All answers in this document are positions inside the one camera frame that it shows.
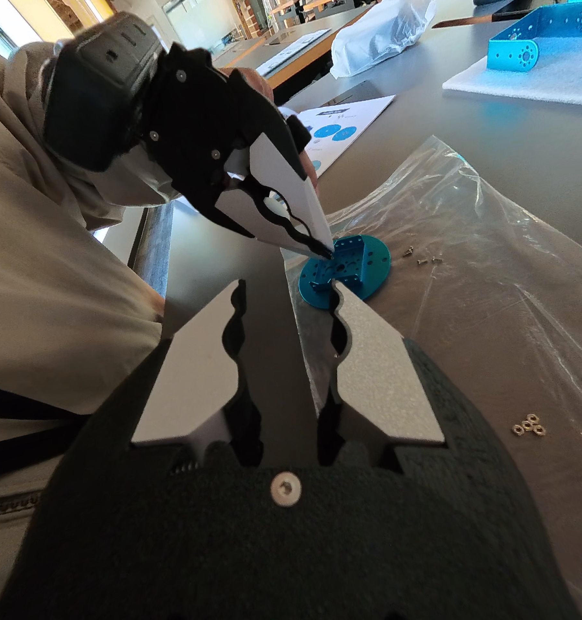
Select grey desk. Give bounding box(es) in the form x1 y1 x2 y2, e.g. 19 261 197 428
126 0 582 620

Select long white printed sheet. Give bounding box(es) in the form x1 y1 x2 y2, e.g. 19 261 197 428
259 28 333 73

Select person's left hand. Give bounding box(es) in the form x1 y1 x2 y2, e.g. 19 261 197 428
220 67 322 194

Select wooden side table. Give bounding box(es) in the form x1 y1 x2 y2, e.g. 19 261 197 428
213 0 383 90

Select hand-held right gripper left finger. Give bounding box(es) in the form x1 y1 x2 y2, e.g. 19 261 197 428
131 279 248 449

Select small screws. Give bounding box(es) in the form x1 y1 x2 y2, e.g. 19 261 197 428
402 246 444 266

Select white foam tray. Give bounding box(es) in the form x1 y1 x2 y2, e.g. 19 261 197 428
442 39 582 107

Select person's beige jacket torso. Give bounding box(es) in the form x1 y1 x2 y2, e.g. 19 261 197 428
0 97 168 533

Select clear plastic bag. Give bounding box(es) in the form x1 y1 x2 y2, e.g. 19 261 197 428
280 135 582 620

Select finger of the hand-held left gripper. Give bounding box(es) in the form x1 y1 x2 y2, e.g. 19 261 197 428
246 135 336 256
216 188 329 257

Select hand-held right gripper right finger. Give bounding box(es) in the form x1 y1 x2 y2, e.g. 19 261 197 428
331 280 446 449

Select white instruction booklet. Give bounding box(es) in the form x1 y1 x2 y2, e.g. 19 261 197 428
276 94 397 177

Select white crumpled wrap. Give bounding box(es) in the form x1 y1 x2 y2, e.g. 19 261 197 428
330 0 438 80

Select black shoulder strap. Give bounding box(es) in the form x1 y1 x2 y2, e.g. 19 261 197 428
0 385 83 478

